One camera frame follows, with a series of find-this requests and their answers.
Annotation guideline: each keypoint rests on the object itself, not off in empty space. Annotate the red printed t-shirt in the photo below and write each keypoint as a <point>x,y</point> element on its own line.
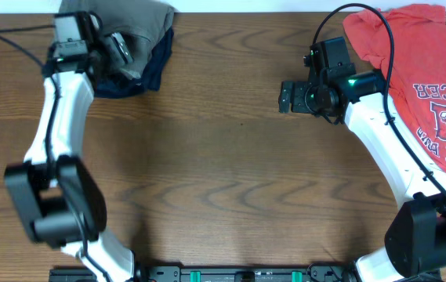
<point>409,47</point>

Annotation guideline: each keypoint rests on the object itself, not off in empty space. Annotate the grey shorts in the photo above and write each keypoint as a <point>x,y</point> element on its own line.
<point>142,23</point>

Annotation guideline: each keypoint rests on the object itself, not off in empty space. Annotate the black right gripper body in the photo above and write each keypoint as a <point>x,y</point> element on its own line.
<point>306,99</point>

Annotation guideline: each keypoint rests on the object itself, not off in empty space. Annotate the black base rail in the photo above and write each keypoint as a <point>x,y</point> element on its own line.
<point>314,273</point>

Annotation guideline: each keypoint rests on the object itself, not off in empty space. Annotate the folded dark navy garment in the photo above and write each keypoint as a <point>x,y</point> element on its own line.
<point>118,86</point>

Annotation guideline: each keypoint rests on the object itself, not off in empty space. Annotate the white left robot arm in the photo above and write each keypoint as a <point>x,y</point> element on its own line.
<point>56,198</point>

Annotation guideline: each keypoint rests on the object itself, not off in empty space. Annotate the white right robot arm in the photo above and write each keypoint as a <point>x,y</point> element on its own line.
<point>415,244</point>

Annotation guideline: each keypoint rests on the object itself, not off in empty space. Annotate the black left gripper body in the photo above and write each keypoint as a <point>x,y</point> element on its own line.
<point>111,58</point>

